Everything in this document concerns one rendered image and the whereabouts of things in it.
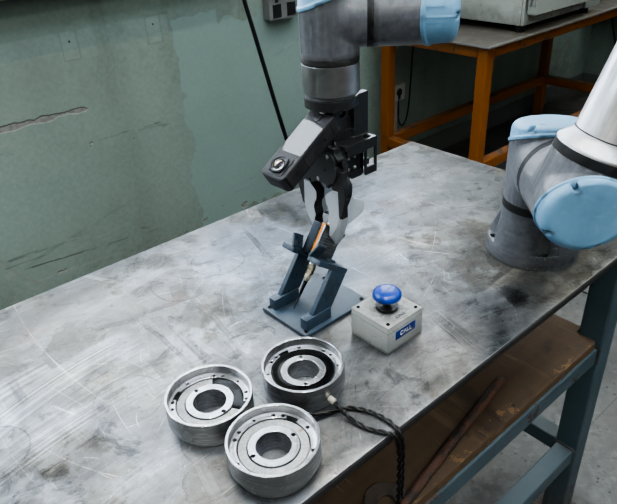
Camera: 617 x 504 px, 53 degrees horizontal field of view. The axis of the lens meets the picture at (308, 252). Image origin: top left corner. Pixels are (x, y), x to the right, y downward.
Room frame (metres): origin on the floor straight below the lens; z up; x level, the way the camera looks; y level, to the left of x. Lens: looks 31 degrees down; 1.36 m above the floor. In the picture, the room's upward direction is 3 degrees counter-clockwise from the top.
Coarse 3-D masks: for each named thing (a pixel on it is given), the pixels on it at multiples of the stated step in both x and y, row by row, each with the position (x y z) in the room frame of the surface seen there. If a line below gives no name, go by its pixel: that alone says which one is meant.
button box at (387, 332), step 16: (368, 304) 0.71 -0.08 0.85; (400, 304) 0.70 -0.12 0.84; (416, 304) 0.70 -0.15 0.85; (352, 320) 0.70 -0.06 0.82; (368, 320) 0.68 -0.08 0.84; (384, 320) 0.67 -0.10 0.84; (400, 320) 0.67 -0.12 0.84; (416, 320) 0.69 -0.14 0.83; (368, 336) 0.68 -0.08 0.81; (384, 336) 0.65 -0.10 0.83; (400, 336) 0.66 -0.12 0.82; (384, 352) 0.65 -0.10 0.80
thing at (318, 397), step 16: (272, 352) 0.63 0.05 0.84; (336, 352) 0.62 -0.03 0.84; (288, 368) 0.60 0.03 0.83; (304, 368) 0.62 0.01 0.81; (320, 368) 0.60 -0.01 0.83; (336, 368) 0.60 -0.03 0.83; (272, 384) 0.56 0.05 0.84; (304, 384) 0.57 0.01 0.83; (336, 384) 0.56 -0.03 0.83; (288, 400) 0.55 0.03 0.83; (304, 400) 0.55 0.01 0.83; (320, 400) 0.55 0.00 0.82
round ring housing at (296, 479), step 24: (264, 408) 0.53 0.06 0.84; (288, 408) 0.52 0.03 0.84; (240, 432) 0.50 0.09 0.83; (264, 432) 0.50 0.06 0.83; (288, 432) 0.50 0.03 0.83; (312, 432) 0.49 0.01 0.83; (288, 456) 0.46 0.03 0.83; (312, 456) 0.45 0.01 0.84; (240, 480) 0.44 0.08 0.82; (264, 480) 0.43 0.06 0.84; (288, 480) 0.43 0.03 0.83
